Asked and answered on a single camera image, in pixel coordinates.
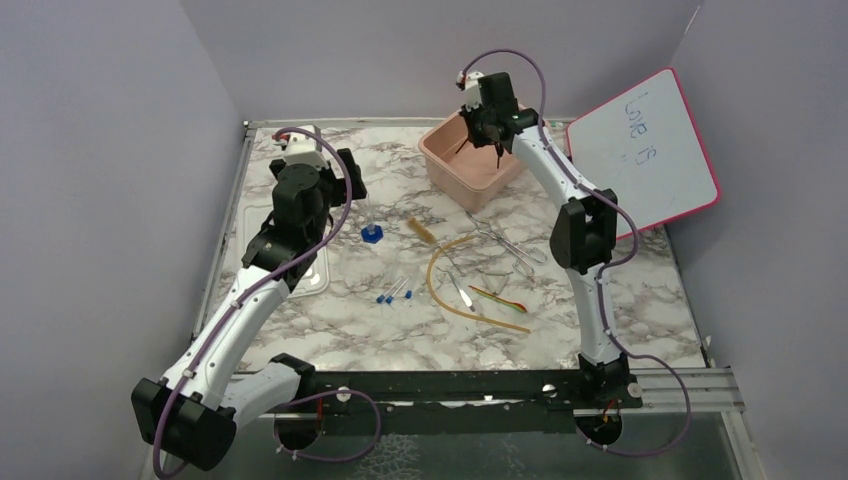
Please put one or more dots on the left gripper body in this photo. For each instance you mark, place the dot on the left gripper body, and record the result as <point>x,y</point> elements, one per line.
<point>334,192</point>

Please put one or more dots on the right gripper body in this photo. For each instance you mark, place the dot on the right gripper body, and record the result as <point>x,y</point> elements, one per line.
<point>476,123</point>

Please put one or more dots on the blue base glass cylinder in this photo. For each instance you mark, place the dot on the blue base glass cylinder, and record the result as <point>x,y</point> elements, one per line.
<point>371,231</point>

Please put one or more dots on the metal crucible tongs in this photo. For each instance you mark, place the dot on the metal crucible tongs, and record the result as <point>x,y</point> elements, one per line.
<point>525,258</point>

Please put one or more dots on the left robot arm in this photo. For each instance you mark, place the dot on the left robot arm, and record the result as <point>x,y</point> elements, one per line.
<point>191,414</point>

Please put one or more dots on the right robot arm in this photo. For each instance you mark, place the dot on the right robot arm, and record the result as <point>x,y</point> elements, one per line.
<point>584,234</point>

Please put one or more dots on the pink plastic bin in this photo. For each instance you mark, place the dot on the pink plastic bin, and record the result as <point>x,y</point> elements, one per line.
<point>470,176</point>

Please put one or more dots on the white plastic lid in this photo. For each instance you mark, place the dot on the white plastic lid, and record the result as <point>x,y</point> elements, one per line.
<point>256,242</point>

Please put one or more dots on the pink framed whiteboard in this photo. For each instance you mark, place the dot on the pink framed whiteboard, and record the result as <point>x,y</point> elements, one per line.
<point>644,144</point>

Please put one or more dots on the metal spatula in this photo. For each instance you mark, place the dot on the metal spatula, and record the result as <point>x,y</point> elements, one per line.
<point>464,296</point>

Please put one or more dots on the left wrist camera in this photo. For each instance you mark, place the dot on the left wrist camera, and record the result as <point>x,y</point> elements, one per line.
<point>297,149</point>

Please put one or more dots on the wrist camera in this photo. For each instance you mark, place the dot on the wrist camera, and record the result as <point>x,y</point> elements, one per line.
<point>468,83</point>
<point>297,149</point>

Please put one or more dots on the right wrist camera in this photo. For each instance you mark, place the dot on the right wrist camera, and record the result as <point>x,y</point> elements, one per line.
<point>468,83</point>

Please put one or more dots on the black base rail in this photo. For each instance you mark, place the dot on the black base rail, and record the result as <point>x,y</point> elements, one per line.
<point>506,401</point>

